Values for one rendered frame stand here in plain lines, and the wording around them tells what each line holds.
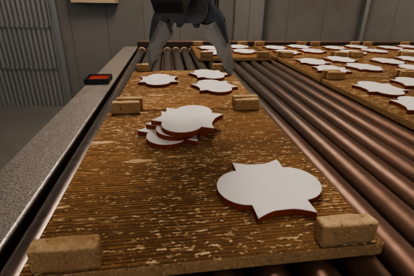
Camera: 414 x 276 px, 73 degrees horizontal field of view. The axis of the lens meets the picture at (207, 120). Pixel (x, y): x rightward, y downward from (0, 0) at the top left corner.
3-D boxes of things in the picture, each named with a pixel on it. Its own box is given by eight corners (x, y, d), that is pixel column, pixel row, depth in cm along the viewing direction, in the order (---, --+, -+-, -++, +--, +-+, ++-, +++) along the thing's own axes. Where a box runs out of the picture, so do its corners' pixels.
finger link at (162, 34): (162, 65, 56) (187, 27, 52) (148, 71, 50) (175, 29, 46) (150, 55, 56) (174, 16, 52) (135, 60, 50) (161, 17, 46)
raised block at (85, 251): (29, 276, 24) (22, 253, 23) (39, 259, 26) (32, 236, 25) (101, 270, 25) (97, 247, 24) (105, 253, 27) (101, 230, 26)
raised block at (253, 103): (234, 111, 63) (235, 99, 62) (232, 108, 65) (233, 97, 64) (259, 110, 64) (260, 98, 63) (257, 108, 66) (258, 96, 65)
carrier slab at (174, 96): (111, 117, 63) (110, 110, 62) (133, 74, 101) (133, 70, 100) (262, 113, 67) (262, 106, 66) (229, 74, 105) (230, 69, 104)
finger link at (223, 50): (249, 61, 51) (221, 17, 49) (244, 68, 46) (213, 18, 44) (235, 71, 52) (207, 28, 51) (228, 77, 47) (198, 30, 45)
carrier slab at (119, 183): (20, 291, 25) (15, 278, 24) (109, 118, 62) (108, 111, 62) (381, 254, 29) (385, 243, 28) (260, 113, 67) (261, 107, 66)
